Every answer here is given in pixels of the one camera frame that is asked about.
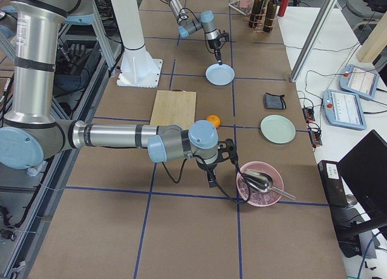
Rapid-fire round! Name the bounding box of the teach pendant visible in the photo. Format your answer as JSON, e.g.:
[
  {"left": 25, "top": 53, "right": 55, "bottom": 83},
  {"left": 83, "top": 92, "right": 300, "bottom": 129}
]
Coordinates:
[
  {"left": 339, "top": 64, "right": 380, "bottom": 100},
  {"left": 323, "top": 90, "right": 367, "bottom": 130}
]

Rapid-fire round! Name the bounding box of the dark wine bottle middle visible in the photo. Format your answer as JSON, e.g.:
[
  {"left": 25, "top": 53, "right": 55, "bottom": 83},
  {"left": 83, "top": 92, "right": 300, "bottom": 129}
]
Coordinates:
[{"left": 249, "top": 0, "right": 264, "bottom": 28}]

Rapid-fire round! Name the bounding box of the grey folded cloth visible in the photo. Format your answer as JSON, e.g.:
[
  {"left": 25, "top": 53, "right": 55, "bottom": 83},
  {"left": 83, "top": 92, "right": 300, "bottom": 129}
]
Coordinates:
[{"left": 264, "top": 93, "right": 287, "bottom": 110}]

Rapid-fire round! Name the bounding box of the black computer box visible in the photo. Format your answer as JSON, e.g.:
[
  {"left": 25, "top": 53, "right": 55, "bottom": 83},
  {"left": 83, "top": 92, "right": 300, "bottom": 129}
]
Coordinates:
[{"left": 317, "top": 160, "right": 348, "bottom": 208}]

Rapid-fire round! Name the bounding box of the light blue plate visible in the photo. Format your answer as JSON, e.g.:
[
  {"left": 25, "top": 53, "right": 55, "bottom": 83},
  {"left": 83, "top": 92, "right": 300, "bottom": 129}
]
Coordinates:
[{"left": 206, "top": 64, "right": 235, "bottom": 86}]

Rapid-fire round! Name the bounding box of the orange fruit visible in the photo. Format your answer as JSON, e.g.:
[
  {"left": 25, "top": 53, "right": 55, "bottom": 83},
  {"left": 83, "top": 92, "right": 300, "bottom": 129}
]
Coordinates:
[{"left": 206, "top": 114, "right": 221, "bottom": 128}]

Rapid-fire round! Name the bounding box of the pink bowl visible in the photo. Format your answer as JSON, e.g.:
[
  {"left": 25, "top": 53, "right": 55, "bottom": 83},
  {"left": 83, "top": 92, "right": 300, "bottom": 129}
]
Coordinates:
[{"left": 236, "top": 161, "right": 284, "bottom": 207}]

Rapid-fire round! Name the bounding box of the dark wine bottle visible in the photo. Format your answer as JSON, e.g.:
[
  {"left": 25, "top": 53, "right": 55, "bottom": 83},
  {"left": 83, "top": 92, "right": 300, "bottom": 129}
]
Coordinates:
[
  {"left": 249, "top": 0, "right": 264, "bottom": 28},
  {"left": 263, "top": 0, "right": 278, "bottom": 33}
]

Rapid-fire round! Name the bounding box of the aluminium frame post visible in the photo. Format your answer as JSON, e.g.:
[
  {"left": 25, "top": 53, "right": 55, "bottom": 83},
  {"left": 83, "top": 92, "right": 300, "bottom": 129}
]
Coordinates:
[{"left": 290, "top": 0, "right": 338, "bottom": 83}]

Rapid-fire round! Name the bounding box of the bamboo cutting board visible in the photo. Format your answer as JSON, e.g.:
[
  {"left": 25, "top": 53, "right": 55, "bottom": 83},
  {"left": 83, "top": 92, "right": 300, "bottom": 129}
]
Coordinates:
[{"left": 150, "top": 90, "right": 197, "bottom": 130}]

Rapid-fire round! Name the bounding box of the copper wire bottle rack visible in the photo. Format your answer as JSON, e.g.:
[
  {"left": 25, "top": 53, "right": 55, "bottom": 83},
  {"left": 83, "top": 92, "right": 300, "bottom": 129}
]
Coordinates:
[{"left": 249, "top": 0, "right": 278, "bottom": 33}]

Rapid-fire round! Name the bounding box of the white camera pole base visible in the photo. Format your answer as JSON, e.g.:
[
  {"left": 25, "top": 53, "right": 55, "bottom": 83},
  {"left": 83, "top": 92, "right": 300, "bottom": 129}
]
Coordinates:
[{"left": 111, "top": 0, "right": 163, "bottom": 88}]

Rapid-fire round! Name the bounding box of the metal scoop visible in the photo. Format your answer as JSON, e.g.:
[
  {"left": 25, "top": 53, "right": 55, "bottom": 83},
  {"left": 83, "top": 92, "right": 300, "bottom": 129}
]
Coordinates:
[{"left": 241, "top": 169, "right": 296, "bottom": 201}]

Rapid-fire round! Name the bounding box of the red cylinder bottle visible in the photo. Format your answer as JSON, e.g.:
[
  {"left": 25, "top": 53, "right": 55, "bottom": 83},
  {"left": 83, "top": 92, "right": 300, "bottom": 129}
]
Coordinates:
[{"left": 277, "top": 0, "right": 290, "bottom": 17}]

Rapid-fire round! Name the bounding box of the teach pendant far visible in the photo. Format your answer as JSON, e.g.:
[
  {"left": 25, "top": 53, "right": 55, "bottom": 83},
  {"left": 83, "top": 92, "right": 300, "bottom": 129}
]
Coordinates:
[{"left": 339, "top": 64, "right": 380, "bottom": 100}]

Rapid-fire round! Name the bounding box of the light green plate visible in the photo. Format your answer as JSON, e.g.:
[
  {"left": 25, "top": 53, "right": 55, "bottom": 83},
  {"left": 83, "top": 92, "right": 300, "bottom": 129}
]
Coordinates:
[{"left": 261, "top": 115, "right": 296, "bottom": 144}]

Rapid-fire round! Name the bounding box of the pink cup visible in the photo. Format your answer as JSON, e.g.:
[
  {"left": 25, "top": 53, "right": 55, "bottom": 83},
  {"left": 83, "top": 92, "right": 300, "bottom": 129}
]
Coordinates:
[{"left": 239, "top": 0, "right": 250, "bottom": 8}]

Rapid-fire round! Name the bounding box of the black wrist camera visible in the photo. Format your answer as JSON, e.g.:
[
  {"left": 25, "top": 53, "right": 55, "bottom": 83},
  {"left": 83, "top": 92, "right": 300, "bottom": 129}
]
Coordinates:
[
  {"left": 219, "top": 31, "right": 230, "bottom": 42},
  {"left": 216, "top": 139, "right": 238, "bottom": 165}
]

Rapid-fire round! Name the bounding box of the teach pendant near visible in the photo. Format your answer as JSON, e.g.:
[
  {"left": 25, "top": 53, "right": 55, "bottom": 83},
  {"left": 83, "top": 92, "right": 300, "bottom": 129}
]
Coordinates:
[{"left": 323, "top": 90, "right": 367, "bottom": 130}]

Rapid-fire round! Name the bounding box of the dark wine bottle front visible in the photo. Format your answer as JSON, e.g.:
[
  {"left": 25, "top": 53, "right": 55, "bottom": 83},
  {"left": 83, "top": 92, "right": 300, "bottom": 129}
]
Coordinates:
[{"left": 263, "top": 0, "right": 278, "bottom": 33}]

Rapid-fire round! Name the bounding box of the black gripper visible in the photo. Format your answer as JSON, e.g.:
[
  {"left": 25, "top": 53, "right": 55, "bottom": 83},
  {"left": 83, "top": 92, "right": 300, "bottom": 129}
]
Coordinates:
[
  {"left": 195, "top": 157, "right": 218, "bottom": 188},
  {"left": 208, "top": 38, "right": 223, "bottom": 65}
]

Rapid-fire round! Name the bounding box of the black monitor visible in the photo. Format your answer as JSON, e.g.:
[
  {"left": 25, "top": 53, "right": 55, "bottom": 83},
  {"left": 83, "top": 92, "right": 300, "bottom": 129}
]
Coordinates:
[{"left": 338, "top": 130, "right": 386, "bottom": 214}]

